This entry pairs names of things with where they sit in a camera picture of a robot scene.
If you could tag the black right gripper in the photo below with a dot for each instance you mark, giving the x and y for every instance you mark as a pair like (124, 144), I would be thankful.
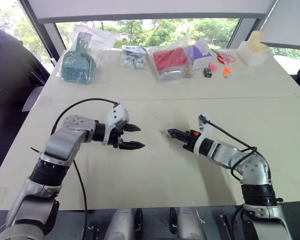
(190, 140)

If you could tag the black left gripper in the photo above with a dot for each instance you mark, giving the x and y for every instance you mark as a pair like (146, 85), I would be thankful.
(115, 137)

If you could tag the small silver key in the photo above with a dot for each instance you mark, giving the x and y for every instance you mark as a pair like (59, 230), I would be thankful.
(163, 131)

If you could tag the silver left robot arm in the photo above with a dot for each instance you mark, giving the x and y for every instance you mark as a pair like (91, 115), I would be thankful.
(65, 140)

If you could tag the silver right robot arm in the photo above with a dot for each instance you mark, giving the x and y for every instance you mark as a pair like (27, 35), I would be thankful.
(252, 170)

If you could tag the red box in plastic bag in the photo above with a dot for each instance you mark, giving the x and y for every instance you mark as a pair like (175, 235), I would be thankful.
(171, 76)

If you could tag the small black block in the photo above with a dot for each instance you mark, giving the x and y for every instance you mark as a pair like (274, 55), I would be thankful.
(208, 72)

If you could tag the small pink object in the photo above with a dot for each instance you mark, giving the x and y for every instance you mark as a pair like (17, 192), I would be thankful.
(213, 67)

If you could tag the bag of white blue items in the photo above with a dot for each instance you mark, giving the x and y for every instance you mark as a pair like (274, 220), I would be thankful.
(133, 57)

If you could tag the small orange object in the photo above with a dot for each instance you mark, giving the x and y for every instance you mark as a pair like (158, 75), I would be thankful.
(227, 71)

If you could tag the purple and white box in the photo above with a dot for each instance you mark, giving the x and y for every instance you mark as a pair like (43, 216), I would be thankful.
(202, 56)

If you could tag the grey rounded shape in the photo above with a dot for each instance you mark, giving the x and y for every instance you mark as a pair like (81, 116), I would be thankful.
(190, 225)
(121, 225)

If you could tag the green plastic dustpan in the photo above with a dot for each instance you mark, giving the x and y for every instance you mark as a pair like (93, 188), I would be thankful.
(76, 65)

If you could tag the red item in clear wrap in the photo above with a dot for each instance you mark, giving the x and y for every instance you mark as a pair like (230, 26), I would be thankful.
(226, 57)

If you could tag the clear plastic dustpan bag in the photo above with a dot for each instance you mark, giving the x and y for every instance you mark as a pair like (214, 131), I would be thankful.
(102, 40)

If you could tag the grey chair part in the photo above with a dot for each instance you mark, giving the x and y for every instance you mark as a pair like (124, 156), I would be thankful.
(33, 98)

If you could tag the pale yellow foam piece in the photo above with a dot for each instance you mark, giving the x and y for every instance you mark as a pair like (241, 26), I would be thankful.
(257, 41)

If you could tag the dark clothed bystander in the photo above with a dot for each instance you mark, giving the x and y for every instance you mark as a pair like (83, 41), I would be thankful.
(12, 82)

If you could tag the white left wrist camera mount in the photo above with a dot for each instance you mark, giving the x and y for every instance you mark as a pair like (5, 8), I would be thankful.
(113, 115)

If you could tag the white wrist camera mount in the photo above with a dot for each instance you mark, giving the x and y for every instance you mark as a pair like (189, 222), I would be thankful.
(207, 127)
(113, 115)

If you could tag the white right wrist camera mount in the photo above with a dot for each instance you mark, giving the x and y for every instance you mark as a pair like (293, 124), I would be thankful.
(207, 127)

